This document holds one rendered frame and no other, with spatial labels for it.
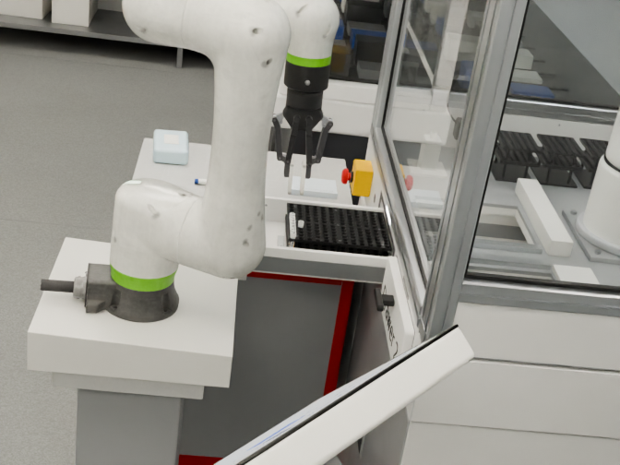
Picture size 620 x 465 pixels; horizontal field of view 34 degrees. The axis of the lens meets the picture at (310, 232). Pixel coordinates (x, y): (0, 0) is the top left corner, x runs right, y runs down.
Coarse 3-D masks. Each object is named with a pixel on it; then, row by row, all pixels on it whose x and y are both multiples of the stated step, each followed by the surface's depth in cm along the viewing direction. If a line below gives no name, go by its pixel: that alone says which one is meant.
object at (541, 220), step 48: (576, 0) 148; (528, 48) 151; (576, 48) 151; (528, 96) 154; (576, 96) 155; (528, 144) 158; (576, 144) 158; (528, 192) 162; (576, 192) 162; (480, 240) 165; (528, 240) 166; (576, 240) 166
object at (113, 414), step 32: (64, 384) 188; (96, 384) 188; (128, 384) 188; (160, 384) 188; (96, 416) 196; (128, 416) 196; (160, 416) 197; (96, 448) 200; (128, 448) 200; (160, 448) 200
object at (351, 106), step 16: (336, 96) 294; (352, 96) 294; (368, 96) 294; (336, 112) 296; (352, 112) 296; (368, 112) 296; (272, 128) 418; (288, 128) 314; (320, 128) 298; (336, 128) 298; (352, 128) 298; (368, 128) 299; (272, 144) 359; (304, 144) 302; (336, 144) 303; (352, 144) 303; (352, 160) 305
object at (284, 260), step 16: (272, 208) 233; (352, 208) 234; (368, 208) 234; (272, 224) 233; (272, 240) 226; (272, 256) 212; (288, 256) 212; (304, 256) 212; (320, 256) 212; (336, 256) 212; (352, 256) 212; (368, 256) 213; (384, 256) 214; (272, 272) 213; (288, 272) 213; (304, 272) 213; (320, 272) 214; (336, 272) 214; (352, 272) 214; (368, 272) 214; (384, 272) 214
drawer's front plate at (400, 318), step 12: (396, 264) 204; (384, 276) 209; (396, 276) 200; (396, 288) 195; (396, 300) 193; (384, 312) 205; (396, 312) 192; (408, 312) 188; (384, 324) 204; (396, 324) 191; (408, 324) 184; (396, 336) 190; (408, 336) 182; (396, 348) 189; (408, 348) 183
